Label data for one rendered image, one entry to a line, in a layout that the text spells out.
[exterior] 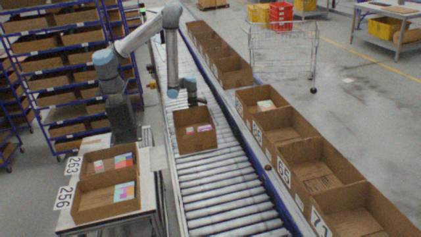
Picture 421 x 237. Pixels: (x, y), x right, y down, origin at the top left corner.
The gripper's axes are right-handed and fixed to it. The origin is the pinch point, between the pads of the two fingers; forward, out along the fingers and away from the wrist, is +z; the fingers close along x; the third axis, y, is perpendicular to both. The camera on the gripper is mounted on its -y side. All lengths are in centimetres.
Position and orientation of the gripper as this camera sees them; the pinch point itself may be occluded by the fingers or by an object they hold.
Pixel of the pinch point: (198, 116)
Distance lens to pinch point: 254.6
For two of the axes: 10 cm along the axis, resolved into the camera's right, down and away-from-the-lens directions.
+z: 1.1, 8.6, 4.9
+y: -9.7, 1.9, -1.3
